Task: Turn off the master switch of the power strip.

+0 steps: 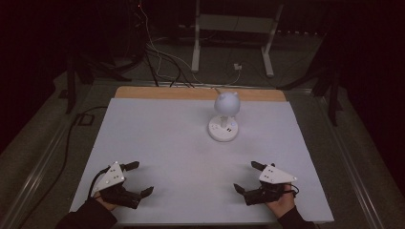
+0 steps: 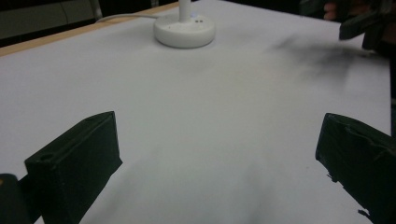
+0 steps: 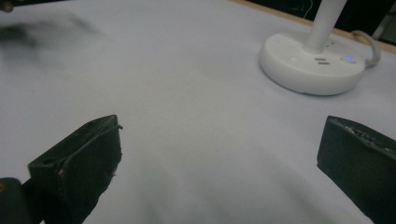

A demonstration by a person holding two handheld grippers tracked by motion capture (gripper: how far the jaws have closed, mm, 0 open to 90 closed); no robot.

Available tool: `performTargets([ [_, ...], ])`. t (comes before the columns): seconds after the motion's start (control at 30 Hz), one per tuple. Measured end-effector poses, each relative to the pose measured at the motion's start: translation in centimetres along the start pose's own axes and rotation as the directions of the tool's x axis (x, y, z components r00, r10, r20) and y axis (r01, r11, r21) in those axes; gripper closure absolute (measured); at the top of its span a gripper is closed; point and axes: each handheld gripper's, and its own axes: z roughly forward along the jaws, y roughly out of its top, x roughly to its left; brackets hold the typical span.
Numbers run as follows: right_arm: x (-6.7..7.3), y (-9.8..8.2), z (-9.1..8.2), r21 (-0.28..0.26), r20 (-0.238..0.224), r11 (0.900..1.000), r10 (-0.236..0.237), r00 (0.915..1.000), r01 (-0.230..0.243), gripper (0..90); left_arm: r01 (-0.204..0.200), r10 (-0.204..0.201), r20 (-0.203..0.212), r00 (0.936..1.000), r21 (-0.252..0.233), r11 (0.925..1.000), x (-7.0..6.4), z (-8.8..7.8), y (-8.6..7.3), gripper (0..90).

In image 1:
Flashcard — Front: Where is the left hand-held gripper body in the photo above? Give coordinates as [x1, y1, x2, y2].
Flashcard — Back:
[91, 161, 143, 210]

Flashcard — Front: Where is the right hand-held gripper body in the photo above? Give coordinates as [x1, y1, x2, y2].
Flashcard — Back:
[243, 163, 298, 207]

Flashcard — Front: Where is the person's left hand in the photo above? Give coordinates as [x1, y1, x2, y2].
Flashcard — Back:
[93, 193, 119, 212]

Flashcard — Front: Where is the person's right hand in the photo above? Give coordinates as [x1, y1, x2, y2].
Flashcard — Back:
[265, 183, 297, 219]

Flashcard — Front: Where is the white table mat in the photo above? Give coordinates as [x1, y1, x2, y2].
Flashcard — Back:
[69, 97, 335, 225]

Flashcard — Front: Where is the white round power socket base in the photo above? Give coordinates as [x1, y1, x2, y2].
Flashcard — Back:
[207, 114, 240, 143]

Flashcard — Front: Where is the white cat-ear night lamp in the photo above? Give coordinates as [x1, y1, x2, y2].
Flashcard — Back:
[213, 91, 241, 128]

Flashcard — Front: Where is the black tripod stand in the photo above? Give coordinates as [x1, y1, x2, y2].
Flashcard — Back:
[57, 52, 133, 115]
[276, 60, 345, 127]

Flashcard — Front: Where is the white metal stand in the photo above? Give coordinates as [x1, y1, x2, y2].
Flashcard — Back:
[191, 0, 285, 78]

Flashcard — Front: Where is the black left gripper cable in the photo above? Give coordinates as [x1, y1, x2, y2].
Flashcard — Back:
[88, 166, 112, 200]

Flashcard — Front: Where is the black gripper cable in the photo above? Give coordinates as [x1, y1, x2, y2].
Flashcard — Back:
[284, 183, 301, 198]
[88, 166, 112, 200]

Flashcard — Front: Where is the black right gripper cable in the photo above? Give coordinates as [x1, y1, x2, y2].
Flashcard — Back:
[284, 183, 301, 198]

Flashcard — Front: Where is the long black floor cable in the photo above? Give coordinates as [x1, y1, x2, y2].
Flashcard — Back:
[17, 105, 109, 228]

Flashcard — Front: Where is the aluminium frame rail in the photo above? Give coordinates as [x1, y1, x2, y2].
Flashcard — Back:
[0, 122, 77, 229]
[92, 79, 314, 95]
[316, 94, 385, 229]

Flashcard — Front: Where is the white lamp cable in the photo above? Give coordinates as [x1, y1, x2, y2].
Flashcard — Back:
[212, 68, 243, 95]

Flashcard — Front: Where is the black floor cable bundle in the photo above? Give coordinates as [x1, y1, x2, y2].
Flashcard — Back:
[144, 44, 196, 89]

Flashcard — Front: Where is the thin white floor cable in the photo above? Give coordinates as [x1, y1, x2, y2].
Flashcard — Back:
[139, 0, 200, 84]

